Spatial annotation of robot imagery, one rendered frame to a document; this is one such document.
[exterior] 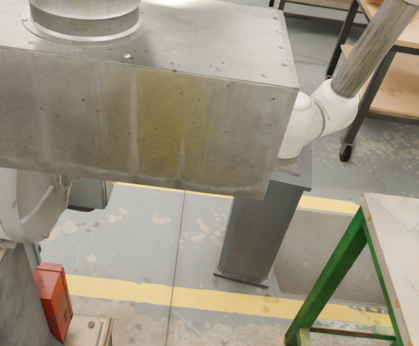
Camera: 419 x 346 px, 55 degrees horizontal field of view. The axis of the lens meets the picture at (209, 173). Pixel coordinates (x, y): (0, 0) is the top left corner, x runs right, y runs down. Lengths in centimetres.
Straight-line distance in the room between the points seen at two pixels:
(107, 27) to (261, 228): 142
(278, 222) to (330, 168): 117
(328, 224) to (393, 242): 129
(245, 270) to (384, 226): 95
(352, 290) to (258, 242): 63
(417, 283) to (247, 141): 78
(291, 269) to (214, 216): 50
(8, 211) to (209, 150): 30
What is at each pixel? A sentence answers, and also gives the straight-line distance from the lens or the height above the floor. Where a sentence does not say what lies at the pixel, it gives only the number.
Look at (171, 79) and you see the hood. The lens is 35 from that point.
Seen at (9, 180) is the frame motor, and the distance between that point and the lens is 56.
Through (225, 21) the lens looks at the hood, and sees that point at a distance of 45.
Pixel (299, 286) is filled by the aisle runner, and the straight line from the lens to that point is 211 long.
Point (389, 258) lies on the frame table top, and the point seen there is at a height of 93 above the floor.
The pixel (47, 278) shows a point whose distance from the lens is 130.
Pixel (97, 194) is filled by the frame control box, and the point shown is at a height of 98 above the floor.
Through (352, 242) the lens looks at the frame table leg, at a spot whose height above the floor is 78.
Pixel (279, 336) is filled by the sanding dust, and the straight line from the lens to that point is 195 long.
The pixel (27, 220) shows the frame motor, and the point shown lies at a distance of 60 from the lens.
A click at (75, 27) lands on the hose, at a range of 38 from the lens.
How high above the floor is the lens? 170
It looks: 43 degrees down
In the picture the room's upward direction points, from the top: 10 degrees clockwise
